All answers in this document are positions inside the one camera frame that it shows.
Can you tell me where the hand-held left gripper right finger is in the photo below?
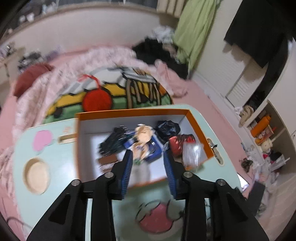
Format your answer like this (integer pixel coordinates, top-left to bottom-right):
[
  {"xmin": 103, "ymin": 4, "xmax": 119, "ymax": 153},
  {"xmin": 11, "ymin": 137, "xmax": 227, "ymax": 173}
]
[{"xmin": 163, "ymin": 150, "xmax": 270, "ymax": 241}]

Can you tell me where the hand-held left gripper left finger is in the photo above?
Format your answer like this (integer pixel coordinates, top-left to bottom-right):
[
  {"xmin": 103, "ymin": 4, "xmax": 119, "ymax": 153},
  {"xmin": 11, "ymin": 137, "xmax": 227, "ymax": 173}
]
[{"xmin": 26, "ymin": 149, "xmax": 134, "ymax": 241}]

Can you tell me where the brown cardboard pack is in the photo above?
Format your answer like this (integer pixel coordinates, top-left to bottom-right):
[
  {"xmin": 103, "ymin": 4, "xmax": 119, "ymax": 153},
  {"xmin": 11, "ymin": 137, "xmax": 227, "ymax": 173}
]
[{"xmin": 97, "ymin": 155, "xmax": 119, "ymax": 171}]

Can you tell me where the blue tin box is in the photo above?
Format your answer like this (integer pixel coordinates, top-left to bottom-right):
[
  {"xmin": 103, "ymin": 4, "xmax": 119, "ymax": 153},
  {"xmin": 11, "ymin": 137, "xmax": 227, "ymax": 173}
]
[{"xmin": 124, "ymin": 135, "xmax": 163, "ymax": 164}]

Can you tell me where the white fluffy pouch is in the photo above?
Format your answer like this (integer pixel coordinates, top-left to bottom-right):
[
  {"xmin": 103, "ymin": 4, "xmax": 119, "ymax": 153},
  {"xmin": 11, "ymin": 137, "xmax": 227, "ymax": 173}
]
[{"xmin": 182, "ymin": 143, "xmax": 202, "ymax": 170}]

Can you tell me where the red foil item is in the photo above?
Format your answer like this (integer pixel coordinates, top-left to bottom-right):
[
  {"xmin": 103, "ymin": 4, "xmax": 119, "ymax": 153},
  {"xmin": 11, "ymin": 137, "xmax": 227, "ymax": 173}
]
[{"xmin": 168, "ymin": 134, "xmax": 196, "ymax": 161}]

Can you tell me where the black lace cloth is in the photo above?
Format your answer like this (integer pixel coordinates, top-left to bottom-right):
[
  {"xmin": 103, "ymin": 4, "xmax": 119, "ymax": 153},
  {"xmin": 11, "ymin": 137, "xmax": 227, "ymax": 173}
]
[{"xmin": 98, "ymin": 126, "xmax": 130, "ymax": 156}]

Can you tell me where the small doll figurine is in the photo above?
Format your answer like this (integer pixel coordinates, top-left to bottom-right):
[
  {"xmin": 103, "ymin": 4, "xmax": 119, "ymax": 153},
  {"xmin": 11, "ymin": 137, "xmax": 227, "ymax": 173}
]
[{"xmin": 132, "ymin": 124, "xmax": 156, "ymax": 164}]

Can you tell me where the black plastic bag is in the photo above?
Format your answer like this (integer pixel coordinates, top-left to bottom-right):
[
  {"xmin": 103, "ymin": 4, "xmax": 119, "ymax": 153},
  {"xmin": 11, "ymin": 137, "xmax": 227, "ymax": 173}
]
[{"xmin": 154, "ymin": 120, "xmax": 181, "ymax": 142}]

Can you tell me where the orange cardboard box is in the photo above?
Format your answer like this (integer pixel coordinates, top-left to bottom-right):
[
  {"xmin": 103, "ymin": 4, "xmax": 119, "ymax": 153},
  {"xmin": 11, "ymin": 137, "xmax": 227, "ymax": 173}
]
[{"xmin": 75, "ymin": 109, "xmax": 214, "ymax": 187}]

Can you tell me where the mint green desktop table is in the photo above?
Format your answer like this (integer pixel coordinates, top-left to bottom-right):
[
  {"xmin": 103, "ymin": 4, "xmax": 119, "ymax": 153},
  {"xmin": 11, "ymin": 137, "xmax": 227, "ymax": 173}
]
[{"xmin": 13, "ymin": 103, "xmax": 242, "ymax": 241}]

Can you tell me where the colourful cartoon cushion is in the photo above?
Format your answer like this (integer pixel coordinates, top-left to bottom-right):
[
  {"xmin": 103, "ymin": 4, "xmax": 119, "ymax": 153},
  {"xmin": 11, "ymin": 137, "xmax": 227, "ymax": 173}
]
[{"xmin": 43, "ymin": 67, "xmax": 174, "ymax": 126}]

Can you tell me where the pink garment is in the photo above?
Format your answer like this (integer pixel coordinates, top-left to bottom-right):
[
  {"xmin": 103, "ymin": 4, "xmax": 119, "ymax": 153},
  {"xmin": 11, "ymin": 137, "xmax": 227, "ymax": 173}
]
[{"xmin": 154, "ymin": 60, "xmax": 188, "ymax": 97}]

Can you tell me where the orange bottle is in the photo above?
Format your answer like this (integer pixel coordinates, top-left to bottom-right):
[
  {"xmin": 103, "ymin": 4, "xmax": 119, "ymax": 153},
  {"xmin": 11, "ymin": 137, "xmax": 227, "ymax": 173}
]
[{"xmin": 250, "ymin": 114, "xmax": 271, "ymax": 138}]

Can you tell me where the white louvered closet door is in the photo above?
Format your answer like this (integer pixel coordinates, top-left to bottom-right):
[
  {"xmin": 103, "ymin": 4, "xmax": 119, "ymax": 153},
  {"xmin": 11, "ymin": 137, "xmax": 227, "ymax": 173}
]
[{"xmin": 196, "ymin": 46, "xmax": 270, "ymax": 107}]

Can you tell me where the white shelf unit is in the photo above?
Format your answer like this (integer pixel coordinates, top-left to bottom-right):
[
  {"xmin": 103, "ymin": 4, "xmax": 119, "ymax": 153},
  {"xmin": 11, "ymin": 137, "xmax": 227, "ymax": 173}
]
[{"xmin": 243, "ymin": 100, "xmax": 296, "ymax": 167}]

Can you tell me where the black clothes pile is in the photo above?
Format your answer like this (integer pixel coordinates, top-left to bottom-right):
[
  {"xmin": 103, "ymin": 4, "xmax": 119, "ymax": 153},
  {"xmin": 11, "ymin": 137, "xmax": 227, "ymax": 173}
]
[{"xmin": 132, "ymin": 38, "xmax": 193, "ymax": 80}]

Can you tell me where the dark red pillow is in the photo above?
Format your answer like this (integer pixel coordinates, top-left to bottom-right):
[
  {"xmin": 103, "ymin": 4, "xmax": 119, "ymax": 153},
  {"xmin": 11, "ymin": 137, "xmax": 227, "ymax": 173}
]
[{"xmin": 13, "ymin": 64, "xmax": 55, "ymax": 97}]

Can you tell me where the white clothes pile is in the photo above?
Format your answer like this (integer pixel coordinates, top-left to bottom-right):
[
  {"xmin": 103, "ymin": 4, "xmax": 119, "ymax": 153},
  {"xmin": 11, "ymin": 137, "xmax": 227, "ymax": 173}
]
[{"xmin": 151, "ymin": 26, "xmax": 176, "ymax": 44}]

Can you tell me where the green curtain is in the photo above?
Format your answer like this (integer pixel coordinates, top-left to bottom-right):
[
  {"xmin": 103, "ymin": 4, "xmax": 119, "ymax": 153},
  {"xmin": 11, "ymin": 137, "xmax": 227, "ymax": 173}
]
[{"xmin": 173, "ymin": 0, "xmax": 221, "ymax": 70}]

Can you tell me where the black hanging garment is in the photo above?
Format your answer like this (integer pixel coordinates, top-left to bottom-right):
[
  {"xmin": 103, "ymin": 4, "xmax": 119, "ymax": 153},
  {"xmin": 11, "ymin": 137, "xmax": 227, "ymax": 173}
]
[{"xmin": 224, "ymin": 0, "xmax": 288, "ymax": 68}]

